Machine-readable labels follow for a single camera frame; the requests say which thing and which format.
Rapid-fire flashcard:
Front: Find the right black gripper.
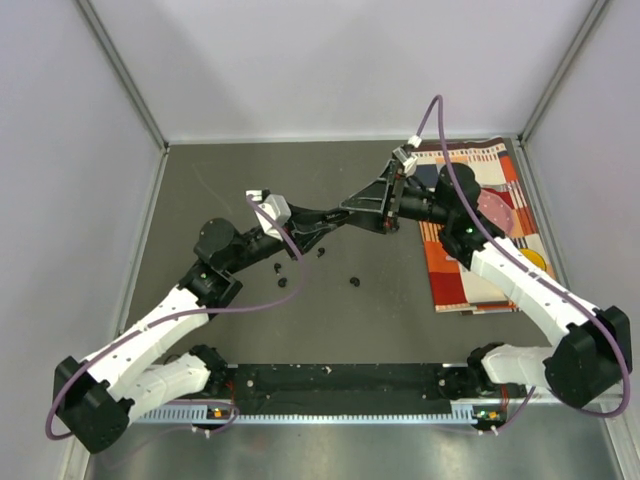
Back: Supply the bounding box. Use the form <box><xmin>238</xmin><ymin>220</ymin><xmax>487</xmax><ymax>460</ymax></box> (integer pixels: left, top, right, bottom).
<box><xmin>340</xmin><ymin>161</ymin><xmax>452</xmax><ymax>235</ymax></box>

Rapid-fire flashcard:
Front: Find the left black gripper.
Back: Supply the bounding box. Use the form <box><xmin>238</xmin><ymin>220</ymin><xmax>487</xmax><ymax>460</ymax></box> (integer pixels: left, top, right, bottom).
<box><xmin>225</xmin><ymin>202</ymin><xmax>336</xmax><ymax>274</ymax></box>

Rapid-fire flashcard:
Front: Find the glossy black charging case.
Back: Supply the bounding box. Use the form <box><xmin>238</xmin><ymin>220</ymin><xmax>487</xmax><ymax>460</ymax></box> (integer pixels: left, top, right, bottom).
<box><xmin>324</xmin><ymin>210</ymin><xmax>350</xmax><ymax>225</ymax></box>

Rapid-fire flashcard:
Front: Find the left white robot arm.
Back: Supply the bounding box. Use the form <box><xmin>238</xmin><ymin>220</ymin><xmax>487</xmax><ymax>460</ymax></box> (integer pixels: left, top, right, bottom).
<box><xmin>45</xmin><ymin>191</ymin><xmax>353</xmax><ymax>453</ymax></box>

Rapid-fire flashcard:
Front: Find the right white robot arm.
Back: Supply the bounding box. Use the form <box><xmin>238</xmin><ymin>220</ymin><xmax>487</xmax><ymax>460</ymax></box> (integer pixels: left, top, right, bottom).
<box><xmin>340</xmin><ymin>162</ymin><xmax>632</xmax><ymax>409</ymax></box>

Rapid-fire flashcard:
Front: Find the pink dotted plate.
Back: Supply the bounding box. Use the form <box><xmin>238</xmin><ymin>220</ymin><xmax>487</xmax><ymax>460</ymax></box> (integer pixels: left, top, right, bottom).
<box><xmin>478</xmin><ymin>189</ymin><xmax>514</xmax><ymax>236</ymax></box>

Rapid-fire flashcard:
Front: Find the orange patterned cloth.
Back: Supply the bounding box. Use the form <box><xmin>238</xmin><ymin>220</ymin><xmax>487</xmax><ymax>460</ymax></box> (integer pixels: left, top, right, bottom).
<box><xmin>420</xmin><ymin>137</ymin><xmax>555</xmax><ymax>314</ymax></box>

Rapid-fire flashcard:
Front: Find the yellow translucent cup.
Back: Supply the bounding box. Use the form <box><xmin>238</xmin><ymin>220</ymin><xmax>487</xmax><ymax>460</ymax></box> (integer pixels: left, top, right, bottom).
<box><xmin>520</xmin><ymin>248</ymin><xmax>547</xmax><ymax>271</ymax></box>

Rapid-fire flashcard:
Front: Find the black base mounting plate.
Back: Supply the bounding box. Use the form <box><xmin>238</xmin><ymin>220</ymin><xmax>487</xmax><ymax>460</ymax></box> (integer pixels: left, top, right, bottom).
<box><xmin>205</xmin><ymin>363</ymin><xmax>525</xmax><ymax>416</ymax></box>

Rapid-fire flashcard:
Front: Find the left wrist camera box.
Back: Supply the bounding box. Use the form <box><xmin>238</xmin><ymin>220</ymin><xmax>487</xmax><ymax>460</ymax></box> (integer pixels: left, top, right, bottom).
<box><xmin>245</xmin><ymin>189</ymin><xmax>291</xmax><ymax>237</ymax></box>

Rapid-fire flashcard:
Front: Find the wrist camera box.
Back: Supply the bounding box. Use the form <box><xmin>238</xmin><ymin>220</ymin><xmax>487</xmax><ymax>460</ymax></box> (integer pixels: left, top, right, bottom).
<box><xmin>245</xmin><ymin>189</ymin><xmax>291</xmax><ymax>237</ymax></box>
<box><xmin>392</xmin><ymin>135</ymin><xmax>422</xmax><ymax>177</ymax></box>

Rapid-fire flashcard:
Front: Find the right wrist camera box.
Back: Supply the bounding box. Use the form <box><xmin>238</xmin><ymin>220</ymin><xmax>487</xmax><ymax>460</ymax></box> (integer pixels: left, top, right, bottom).
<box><xmin>392</xmin><ymin>135</ymin><xmax>422</xmax><ymax>177</ymax></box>

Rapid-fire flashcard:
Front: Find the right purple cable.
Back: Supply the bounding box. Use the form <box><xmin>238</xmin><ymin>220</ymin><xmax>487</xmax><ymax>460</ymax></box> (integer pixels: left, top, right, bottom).
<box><xmin>417</xmin><ymin>94</ymin><xmax>632</xmax><ymax>434</ymax></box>

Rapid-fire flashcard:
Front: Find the purple cable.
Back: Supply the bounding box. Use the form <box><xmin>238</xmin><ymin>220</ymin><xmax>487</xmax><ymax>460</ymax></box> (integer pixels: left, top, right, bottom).
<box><xmin>417</xmin><ymin>94</ymin><xmax>632</xmax><ymax>434</ymax></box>
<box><xmin>45</xmin><ymin>194</ymin><xmax>307</xmax><ymax>441</ymax></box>

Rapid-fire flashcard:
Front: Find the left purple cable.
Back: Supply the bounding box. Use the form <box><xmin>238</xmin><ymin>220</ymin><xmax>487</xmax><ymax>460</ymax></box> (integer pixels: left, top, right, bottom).
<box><xmin>45</xmin><ymin>194</ymin><xmax>307</xmax><ymax>441</ymax></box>

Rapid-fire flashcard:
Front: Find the aluminium frame rail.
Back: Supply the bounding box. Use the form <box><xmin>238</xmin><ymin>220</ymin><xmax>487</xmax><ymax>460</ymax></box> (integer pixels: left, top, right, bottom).
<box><xmin>86</xmin><ymin>386</ymin><xmax>626</xmax><ymax>479</ymax></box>

